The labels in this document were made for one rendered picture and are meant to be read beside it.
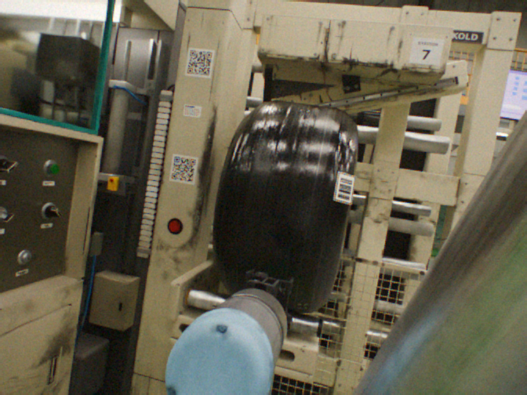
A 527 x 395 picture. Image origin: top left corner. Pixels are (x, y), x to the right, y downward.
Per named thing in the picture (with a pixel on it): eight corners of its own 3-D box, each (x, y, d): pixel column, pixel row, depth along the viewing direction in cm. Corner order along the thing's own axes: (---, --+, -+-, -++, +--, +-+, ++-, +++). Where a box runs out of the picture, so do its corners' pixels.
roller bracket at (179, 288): (164, 320, 82) (169, 281, 81) (217, 277, 121) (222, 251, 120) (176, 324, 81) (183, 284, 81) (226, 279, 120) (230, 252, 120)
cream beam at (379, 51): (255, 55, 114) (262, 11, 113) (268, 79, 138) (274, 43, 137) (447, 74, 102) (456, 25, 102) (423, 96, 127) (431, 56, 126)
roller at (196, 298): (181, 306, 85) (183, 289, 84) (188, 301, 89) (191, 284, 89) (319, 341, 78) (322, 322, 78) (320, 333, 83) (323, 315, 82)
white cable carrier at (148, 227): (136, 255, 96) (161, 89, 94) (146, 252, 101) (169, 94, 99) (150, 259, 96) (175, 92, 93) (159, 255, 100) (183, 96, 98)
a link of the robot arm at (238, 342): (147, 433, 28) (167, 310, 29) (201, 370, 40) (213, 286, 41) (257, 463, 26) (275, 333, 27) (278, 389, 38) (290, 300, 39)
